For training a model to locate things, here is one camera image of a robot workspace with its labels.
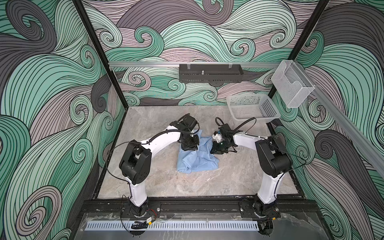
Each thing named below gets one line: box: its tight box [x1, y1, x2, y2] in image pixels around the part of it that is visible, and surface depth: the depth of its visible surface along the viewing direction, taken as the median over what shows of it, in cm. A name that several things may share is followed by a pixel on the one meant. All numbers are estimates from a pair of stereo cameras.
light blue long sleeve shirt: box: [176, 129, 220, 174], surface depth 88 cm
